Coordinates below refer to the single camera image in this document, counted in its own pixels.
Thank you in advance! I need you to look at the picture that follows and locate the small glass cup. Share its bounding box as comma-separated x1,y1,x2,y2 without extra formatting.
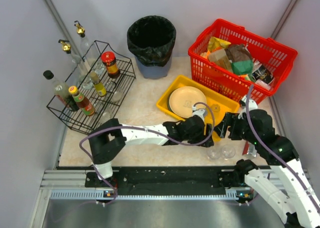
206,147,222,160
210,103,221,113
221,145,236,160

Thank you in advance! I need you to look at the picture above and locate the yellow plastic tray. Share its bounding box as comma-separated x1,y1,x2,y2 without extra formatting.
156,75,240,126

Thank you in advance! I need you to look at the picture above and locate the cream ceramic plate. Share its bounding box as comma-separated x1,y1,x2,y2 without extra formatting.
167,86,207,118

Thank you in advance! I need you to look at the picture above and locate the glass jar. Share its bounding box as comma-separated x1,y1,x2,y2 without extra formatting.
94,101,113,126
106,81,124,103

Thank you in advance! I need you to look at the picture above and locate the small yellow seasoning bottle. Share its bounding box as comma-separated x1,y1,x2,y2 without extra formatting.
89,71,107,97

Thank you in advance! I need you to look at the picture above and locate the red-lidded sauce jar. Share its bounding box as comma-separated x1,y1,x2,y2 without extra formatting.
100,51,120,79

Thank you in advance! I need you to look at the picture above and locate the red-brown sauce bottle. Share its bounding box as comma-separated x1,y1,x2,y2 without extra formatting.
68,86,95,116

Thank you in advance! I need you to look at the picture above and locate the gold-capped glass bottle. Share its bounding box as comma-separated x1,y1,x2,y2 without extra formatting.
58,39,93,90
74,20,105,76

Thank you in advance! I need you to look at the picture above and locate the black-capped dark sauce bottle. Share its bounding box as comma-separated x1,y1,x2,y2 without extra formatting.
43,70,79,112

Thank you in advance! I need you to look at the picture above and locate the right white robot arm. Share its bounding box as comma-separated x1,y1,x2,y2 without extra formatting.
214,96,320,228

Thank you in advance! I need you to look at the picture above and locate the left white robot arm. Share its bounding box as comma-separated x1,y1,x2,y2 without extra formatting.
86,109,215,180

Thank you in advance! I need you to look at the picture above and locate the silver foil packet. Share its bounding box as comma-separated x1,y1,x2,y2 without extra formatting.
242,142,257,159

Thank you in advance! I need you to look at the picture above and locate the green sponge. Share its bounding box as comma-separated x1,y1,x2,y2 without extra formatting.
231,60,254,75

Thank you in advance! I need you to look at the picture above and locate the black gold snack packet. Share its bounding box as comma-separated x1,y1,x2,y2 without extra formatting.
252,63,274,84

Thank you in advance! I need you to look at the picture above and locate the brown cardboard box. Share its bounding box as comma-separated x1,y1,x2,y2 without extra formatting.
208,48,232,72

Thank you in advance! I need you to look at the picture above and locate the red plastic shopping basket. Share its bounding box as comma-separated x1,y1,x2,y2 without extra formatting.
188,19,298,103

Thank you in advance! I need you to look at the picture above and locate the dark brown snack bag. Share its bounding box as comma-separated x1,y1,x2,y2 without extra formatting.
225,44,253,62

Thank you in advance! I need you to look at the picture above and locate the yellow snack bag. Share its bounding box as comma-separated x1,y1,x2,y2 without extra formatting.
207,36,231,52

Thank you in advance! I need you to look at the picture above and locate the trash bin with black bag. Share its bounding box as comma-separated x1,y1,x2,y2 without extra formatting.
126,15,177,79

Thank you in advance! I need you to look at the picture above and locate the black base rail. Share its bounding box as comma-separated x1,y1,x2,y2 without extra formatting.
84,164,253,196

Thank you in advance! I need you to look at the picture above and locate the black wire rack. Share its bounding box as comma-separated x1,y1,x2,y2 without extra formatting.
46,40,136,134

